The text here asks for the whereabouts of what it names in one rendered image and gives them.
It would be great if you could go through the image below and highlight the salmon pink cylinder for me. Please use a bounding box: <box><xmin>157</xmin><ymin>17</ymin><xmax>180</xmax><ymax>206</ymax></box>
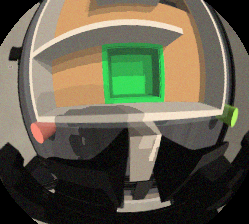
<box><xmin>31</xmin><ymin>124</ymin><xmax>56</xmax><ymax>143</ymax></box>

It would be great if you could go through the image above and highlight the wooden maze board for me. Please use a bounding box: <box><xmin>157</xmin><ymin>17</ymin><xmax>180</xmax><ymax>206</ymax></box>
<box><xmin>24</xmin><ymin>0</ymin><xmax>232</xmax><ymax>182</ymax></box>

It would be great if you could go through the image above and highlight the lime green cylinder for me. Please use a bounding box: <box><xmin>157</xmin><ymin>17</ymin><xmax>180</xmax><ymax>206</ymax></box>
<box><xmin>218</xmin><ymin>105</ymin><xmax>238</xmax><ymax>127</ymax></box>

